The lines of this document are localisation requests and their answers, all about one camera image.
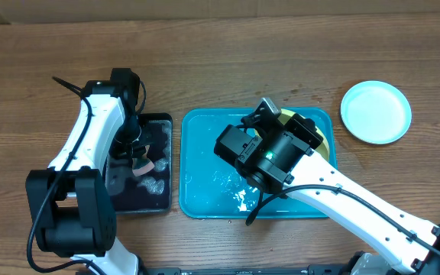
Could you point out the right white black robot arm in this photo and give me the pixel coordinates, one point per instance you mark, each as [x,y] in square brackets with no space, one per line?
[282,160]

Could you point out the black water tray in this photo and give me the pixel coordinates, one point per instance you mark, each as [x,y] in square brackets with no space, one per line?
[150,193]

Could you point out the pink sponge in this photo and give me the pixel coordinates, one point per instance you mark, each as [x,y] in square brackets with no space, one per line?
[143,164]

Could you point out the teal plastic tray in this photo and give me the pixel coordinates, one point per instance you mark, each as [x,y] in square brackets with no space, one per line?
[211,188]

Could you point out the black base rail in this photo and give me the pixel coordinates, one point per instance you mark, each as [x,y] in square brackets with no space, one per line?
[313,269]

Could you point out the light blue plate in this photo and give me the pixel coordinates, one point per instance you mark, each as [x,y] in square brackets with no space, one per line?
[376,112]

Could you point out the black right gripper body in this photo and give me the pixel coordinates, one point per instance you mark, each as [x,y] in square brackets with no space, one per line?
[305,130]

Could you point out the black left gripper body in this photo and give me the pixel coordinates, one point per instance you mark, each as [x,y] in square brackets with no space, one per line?
[129,142]

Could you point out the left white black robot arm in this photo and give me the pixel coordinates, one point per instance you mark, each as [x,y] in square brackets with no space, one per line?
[73,220]

